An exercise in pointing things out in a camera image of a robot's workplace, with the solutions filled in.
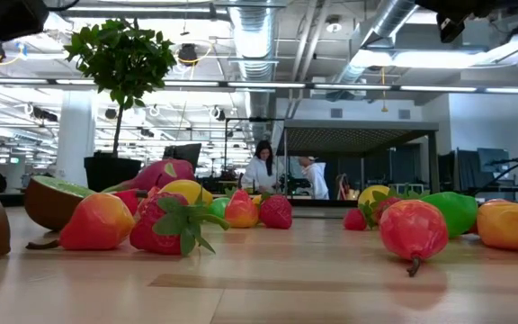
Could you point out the pink dragon fruit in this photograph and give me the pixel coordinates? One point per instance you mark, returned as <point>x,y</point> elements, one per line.
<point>164,173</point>

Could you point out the white ceiling sensor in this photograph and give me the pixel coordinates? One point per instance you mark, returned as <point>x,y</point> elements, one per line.
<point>333,26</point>

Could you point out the white building column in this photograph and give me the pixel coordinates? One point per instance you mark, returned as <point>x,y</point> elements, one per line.
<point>75,135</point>

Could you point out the black metal rack frame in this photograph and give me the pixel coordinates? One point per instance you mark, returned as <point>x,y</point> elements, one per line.
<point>254,119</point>

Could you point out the large leafy strawberry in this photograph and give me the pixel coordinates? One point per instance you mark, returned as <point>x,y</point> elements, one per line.
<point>155,229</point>

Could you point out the person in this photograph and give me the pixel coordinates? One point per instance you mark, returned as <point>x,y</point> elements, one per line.
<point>261,168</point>
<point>316,177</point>

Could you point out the orange yellow pear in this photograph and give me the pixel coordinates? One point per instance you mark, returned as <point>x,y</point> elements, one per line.
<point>99,222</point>

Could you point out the green plant in black pot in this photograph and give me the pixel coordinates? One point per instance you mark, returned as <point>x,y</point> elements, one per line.
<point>119,58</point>

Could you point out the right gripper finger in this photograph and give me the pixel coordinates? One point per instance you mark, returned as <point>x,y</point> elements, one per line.
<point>466,10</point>
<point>466,2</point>

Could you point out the yellow lemon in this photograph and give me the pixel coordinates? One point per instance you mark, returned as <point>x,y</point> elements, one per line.
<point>371,192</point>
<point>187,190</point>

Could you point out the dark computer monitor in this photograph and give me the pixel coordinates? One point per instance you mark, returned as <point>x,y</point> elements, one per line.
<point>182,155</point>
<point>493,159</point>

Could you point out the small orange fruit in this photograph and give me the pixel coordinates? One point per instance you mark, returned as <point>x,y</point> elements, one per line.
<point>506,225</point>

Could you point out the green fruit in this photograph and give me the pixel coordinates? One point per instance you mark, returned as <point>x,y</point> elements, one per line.
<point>457,213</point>
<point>218,208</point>

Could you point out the silver ventilation duct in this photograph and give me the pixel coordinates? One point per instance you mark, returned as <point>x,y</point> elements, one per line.
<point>378,31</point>
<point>254,40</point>

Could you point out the long ceiling light strip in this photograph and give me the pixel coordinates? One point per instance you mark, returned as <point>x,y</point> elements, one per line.
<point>259,84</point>

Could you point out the orange red peach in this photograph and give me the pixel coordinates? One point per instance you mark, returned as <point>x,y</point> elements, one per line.
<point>241,211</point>

